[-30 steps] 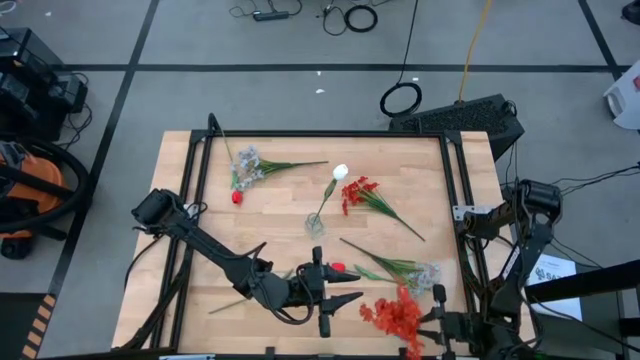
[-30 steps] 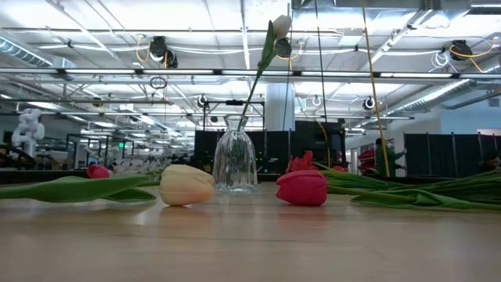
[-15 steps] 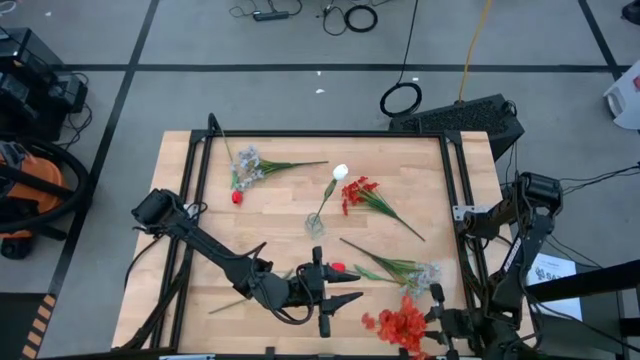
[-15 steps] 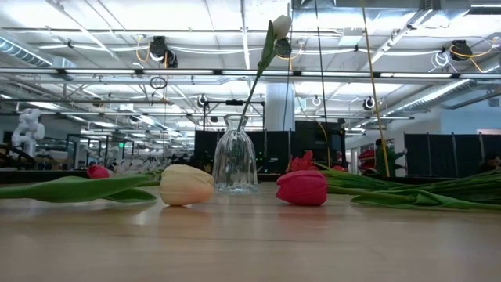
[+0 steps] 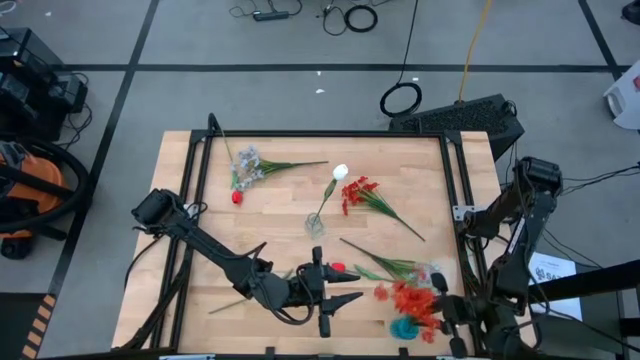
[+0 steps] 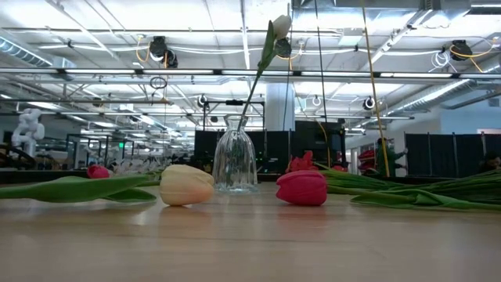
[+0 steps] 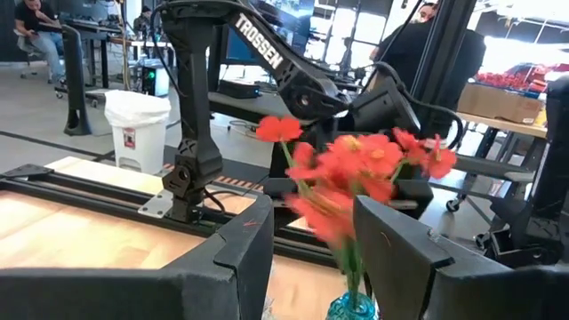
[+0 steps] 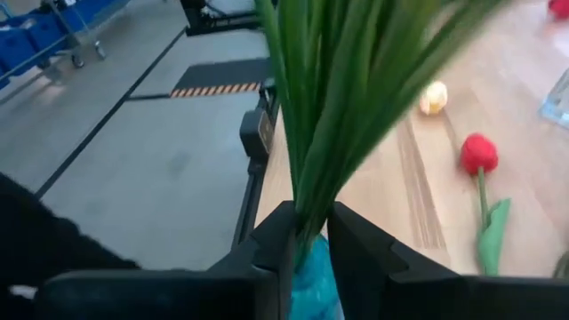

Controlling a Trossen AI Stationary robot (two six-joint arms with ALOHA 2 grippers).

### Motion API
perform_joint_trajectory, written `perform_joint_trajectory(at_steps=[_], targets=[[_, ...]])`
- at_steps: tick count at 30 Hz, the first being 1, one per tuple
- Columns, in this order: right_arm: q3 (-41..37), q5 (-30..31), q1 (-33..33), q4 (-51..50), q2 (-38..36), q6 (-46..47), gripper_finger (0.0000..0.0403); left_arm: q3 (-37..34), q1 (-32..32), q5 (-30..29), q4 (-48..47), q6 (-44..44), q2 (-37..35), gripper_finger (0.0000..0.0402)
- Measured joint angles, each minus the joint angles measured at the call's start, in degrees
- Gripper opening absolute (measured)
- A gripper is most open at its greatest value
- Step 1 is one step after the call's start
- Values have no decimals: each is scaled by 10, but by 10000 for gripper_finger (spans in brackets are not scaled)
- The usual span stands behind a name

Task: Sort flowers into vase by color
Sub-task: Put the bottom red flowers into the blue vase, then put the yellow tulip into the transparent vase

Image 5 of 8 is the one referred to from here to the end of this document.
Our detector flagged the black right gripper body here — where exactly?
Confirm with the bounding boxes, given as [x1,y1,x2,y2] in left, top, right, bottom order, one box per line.
[430,272,484,359]

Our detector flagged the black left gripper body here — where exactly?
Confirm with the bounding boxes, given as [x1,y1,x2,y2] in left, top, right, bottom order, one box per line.
[286,246,333,339]

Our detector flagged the red blossom flower spray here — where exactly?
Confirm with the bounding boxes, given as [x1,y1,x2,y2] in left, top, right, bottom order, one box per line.
[372,279,446,345]
[341,175,427,243]

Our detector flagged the white blossom flower spray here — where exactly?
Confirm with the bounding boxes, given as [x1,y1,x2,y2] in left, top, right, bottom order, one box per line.
[229,144,330,194]
[339,237,444,291]

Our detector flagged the teal glass vase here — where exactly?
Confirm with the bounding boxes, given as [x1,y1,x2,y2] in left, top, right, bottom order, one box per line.
[389,315,421,342]

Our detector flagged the white artificial tulip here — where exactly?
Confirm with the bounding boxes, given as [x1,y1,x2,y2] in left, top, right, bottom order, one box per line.
[207,268,296,316]
[312,163,350,226]

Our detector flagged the clear glass vase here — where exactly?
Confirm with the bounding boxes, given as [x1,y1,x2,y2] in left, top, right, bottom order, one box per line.
[303,212,326,240]

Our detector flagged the white printed paper sign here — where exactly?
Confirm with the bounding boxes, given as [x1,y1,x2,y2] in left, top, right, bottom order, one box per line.
[528,249,584,321]

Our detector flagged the black metal beam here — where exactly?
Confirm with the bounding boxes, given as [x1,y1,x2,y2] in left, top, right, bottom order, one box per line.
[524,259,640,305]

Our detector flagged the black perforated computer case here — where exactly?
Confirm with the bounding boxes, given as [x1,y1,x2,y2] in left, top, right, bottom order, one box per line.
[388,93,526,162]

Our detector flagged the orange vacuum cleaner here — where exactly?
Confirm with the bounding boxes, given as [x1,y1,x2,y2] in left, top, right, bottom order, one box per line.
[0,137,94,234]

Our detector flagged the white plastic object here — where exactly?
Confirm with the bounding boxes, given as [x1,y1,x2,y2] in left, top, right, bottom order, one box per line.
[602,59,640,132]

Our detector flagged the black power strip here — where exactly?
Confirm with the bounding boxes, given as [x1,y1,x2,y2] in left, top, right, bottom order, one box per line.
[252,10,292,22]

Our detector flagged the orange shop vacuum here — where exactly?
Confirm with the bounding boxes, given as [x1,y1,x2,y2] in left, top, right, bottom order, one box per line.
[0,140,69,259]

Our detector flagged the black mat hazard striped edge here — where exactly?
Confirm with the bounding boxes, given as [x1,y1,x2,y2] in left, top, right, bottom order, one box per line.
[0,292,57,360]

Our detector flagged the small black equipment box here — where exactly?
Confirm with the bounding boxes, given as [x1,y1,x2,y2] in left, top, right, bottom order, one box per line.
[47,72,89,114]

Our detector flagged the large black equipment case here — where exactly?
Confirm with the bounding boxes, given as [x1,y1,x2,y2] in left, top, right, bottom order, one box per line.
[0,27,66,141]

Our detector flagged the black aluminium table frame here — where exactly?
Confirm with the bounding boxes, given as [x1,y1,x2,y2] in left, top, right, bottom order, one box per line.
[119,113,539,359]

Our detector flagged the black hanging cable coiled end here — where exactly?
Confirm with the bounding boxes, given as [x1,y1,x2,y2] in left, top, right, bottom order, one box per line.
[379,0,424,119]

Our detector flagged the black floor cables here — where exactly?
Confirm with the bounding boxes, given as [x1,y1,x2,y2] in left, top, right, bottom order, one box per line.
[559,162,640,199]

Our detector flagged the black coiled cable ring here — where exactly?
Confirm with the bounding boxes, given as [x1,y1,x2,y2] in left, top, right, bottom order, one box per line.
[343,4,379,34]

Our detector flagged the yellow hanging cable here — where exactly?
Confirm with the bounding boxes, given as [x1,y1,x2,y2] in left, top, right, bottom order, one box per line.
[458,0,495,104]

